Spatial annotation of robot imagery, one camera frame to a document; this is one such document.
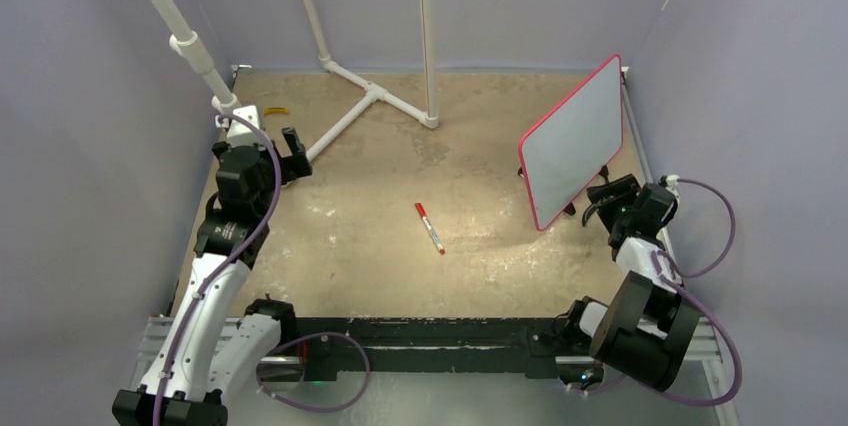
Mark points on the white PVC pipe frame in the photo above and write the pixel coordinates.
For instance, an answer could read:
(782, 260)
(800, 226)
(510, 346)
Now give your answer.
(186, 43)

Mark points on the black whiteboard easel stand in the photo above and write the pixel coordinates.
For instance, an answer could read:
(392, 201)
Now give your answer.
(570, 209)

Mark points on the aluminium extrusion frame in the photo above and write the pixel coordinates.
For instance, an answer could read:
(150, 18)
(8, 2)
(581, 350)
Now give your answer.
(710, 343)

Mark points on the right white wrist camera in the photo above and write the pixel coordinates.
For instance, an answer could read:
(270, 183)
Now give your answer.
(671, 183)

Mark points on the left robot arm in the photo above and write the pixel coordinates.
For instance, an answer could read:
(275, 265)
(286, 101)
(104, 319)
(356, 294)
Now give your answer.
(195, 375)

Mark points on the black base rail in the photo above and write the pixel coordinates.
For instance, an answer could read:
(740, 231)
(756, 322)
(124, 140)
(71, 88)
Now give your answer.
(536, 348)

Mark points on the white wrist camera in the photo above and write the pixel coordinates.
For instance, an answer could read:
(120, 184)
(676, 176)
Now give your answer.
(239, 134)
(671, 183)

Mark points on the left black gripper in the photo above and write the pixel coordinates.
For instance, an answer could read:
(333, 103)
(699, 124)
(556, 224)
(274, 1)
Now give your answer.
(292, 166)

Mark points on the red-framed whiteboard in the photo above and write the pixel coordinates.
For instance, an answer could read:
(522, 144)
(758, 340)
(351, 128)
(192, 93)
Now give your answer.
(567, 148)

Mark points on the yellow-handled pliers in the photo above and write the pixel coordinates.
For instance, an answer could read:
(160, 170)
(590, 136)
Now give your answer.
(276, 111)

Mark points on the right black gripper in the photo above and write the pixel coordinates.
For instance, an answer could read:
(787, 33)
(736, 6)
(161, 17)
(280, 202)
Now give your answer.
(624, 188)

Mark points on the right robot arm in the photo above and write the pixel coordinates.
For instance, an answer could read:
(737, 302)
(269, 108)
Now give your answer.
(646, 330)

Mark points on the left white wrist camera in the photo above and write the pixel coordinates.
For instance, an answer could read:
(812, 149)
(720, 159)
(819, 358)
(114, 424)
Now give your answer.
(239, 134)

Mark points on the red whiteboard marker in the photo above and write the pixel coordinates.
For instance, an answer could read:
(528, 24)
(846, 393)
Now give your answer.
(430, 229)

